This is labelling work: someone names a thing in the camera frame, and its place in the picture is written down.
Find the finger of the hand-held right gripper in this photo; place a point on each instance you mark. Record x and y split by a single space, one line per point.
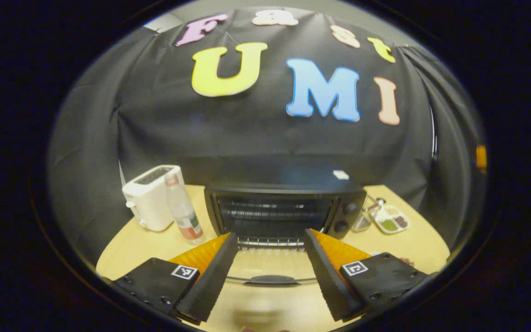
481 159

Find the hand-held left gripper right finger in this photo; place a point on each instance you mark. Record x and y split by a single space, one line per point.
330 281

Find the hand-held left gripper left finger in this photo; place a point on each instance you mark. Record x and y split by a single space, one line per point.
212 281

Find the black electric oven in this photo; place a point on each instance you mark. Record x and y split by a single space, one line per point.
274 186

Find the metal oven rack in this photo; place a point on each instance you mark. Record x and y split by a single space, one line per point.
270 214

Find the clear plastic water bottle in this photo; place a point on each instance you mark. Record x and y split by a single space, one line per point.
185 216

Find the white divided plate of beans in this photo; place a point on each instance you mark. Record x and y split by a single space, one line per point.
392 221

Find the white toaster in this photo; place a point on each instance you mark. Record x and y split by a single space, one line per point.
148 203

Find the black backdrop cloth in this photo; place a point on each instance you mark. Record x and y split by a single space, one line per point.
247 133

